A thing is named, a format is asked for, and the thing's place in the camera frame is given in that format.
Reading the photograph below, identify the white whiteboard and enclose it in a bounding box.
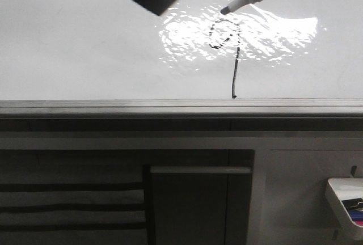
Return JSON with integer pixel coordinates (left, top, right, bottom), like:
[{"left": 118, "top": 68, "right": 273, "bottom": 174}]
[{"left": 1, "top": 0, "right": 362, "bottom": 100}]

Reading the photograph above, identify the dark cabinet door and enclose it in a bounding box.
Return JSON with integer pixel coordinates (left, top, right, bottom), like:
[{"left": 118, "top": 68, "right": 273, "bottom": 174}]
[{"left": 142, "top": 165, "right": 252, "bottom": 244}]

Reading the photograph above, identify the white plastic storage tray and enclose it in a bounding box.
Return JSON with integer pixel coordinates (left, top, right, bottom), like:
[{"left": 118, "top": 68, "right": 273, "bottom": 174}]
[{"left": 325, "top": 178, "right": 362, "bottom": 240}]

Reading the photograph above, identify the black binder clip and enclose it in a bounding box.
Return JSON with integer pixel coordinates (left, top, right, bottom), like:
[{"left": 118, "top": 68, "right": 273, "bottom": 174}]
[{"left": 342, "top": 198, "right": 363, "bottom": 210}]

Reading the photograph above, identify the grey aluminium whiteboard frame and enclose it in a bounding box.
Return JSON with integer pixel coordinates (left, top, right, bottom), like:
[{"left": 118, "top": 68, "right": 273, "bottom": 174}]
[{"left": 1, "top": 98, "right": 362, "bottom": 119}]

